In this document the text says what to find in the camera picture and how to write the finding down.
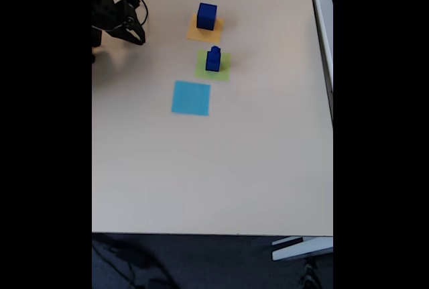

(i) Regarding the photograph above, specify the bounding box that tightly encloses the orange paper square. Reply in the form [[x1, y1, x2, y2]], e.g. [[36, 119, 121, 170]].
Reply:
[[186, 13, 224, 44]]

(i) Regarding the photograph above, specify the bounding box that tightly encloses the light blue paper square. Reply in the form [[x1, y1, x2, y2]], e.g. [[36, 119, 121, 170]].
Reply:
[[171, 80, 212, 117]]

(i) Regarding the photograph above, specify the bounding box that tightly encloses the green paper square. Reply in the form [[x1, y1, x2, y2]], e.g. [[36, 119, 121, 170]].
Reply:
[[194, 49, 233, 82]]

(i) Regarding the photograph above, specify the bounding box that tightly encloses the large blue cube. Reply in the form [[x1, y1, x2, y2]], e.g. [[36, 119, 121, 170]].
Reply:
[[196, 2, 218, 31]]

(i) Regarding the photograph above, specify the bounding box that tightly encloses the medium blue cube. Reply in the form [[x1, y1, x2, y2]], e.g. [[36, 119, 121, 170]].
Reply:
[[205, 52, 221, 72]]

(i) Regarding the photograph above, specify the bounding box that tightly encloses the white neighbouring table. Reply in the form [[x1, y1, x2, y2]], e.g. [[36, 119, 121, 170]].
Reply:
[[307, 0, 334, 123]]

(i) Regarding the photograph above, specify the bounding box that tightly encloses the white table leg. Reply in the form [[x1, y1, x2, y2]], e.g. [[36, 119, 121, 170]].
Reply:
[[271, 236, 334, 262]]

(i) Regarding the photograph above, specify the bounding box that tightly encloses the black floor cable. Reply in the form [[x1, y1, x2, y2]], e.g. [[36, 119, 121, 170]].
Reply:
[[92, 235, 177, 289]]

